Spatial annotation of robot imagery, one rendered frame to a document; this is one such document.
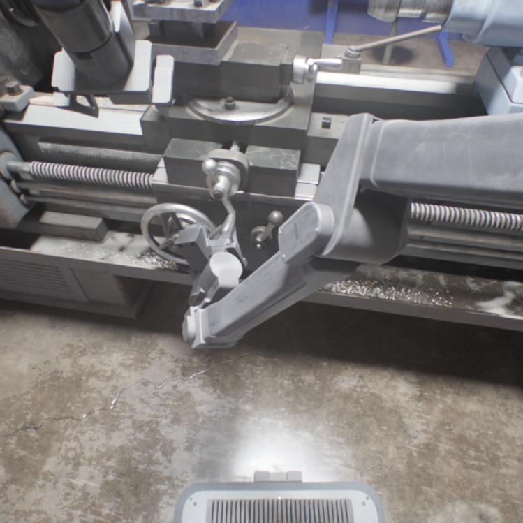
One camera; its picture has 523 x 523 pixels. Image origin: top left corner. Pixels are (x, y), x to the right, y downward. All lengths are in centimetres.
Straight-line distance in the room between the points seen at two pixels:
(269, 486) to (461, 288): 81
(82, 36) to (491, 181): 37
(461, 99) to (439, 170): 109
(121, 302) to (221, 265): 107
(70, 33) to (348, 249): 32
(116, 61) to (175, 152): 47
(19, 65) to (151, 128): 45
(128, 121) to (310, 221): 85
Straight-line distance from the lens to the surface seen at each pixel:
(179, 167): 93
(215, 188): 81
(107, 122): 117
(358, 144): 35
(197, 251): 69
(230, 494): 114
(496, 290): 143
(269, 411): 147
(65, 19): 44
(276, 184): 89
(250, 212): 97
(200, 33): 94
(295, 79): 94
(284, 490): 114
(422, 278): 135
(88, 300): 177
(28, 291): 191
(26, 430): 165
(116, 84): 51
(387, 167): 33
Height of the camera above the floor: 138
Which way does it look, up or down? 49 degrees down
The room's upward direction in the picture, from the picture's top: straight up
